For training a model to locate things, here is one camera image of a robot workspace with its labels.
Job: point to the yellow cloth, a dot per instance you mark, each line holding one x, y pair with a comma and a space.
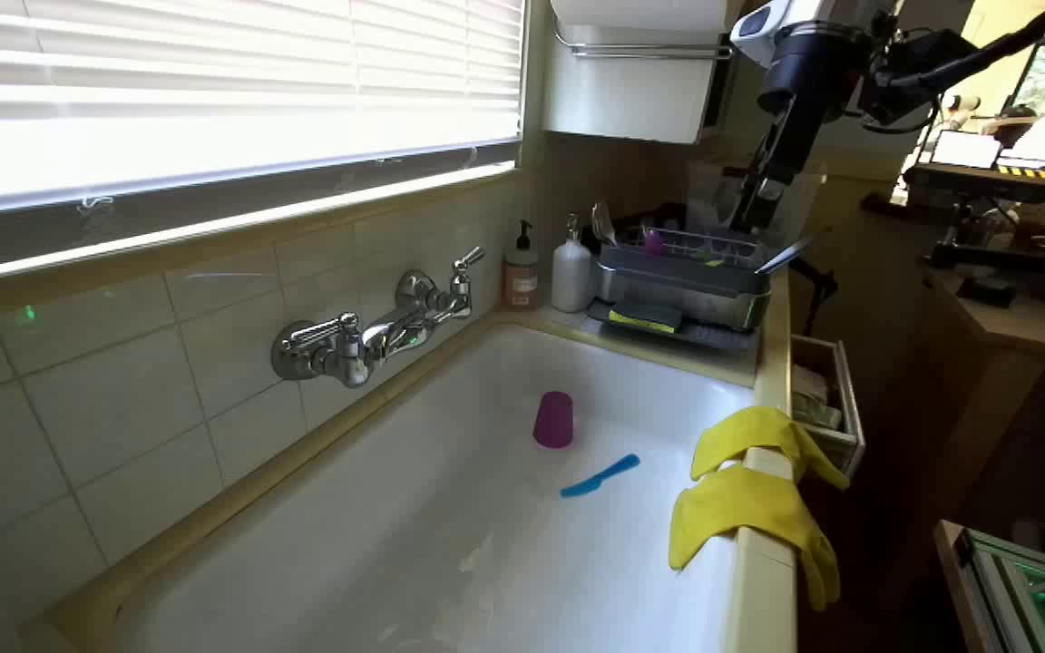
745, 514

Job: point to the large white window blind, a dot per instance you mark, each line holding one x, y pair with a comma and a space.
235, 86

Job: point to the yellow and teal sponge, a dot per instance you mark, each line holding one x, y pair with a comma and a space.
639, 320

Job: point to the yellow rubber glove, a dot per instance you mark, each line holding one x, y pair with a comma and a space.
762, 435

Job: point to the blue plastic knife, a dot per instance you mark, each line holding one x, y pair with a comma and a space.
600, 477

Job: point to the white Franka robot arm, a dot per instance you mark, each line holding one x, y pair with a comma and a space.
760, 28

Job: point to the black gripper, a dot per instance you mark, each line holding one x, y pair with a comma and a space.
823, 75

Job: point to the chrome wall tap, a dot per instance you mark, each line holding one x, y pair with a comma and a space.
362, 334

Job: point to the white sink basin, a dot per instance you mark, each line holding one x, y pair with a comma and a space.
486, 531

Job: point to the purple plastic cup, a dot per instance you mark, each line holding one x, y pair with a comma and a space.
553, 424

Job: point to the white closed wall cabinet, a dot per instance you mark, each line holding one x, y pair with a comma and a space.
633, 94

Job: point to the brown pump soap bottle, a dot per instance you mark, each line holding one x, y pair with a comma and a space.
520, 277

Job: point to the wooden desk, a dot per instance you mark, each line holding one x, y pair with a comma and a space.
1031, 312

